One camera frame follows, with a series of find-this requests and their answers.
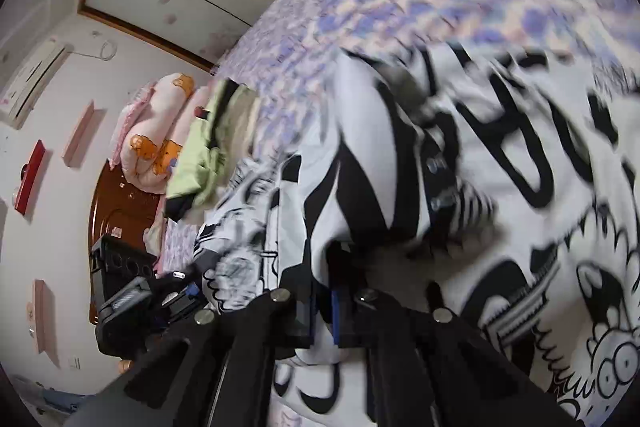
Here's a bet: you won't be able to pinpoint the black white graffiti jacket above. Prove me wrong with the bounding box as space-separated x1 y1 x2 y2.
194 43 639 426

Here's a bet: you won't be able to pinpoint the green black folded clothes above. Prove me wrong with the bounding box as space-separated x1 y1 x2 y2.
164 79 260 222

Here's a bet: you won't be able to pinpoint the person left hand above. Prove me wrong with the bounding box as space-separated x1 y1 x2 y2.
118 359 134 374

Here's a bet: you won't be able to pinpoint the brown wooden headboard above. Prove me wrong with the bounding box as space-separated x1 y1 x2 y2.
88 161 160 325

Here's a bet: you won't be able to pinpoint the pink bear print quilt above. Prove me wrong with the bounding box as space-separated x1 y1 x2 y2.
107 72 210 194

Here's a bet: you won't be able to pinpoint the purple floral bed blanket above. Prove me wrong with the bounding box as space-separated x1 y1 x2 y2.
163 0 639 271

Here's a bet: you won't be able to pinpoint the lower pink wall shelf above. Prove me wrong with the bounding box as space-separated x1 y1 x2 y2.
26 279 60 367

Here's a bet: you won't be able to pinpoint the pink wall shelf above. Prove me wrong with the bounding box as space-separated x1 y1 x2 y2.
61 101 107 169
26 279 60 367

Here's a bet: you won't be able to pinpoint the red wall shelf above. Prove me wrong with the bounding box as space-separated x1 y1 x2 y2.
13 140 52 222

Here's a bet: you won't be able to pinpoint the white wall air conditioner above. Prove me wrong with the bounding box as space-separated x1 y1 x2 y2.
1 37 70 129

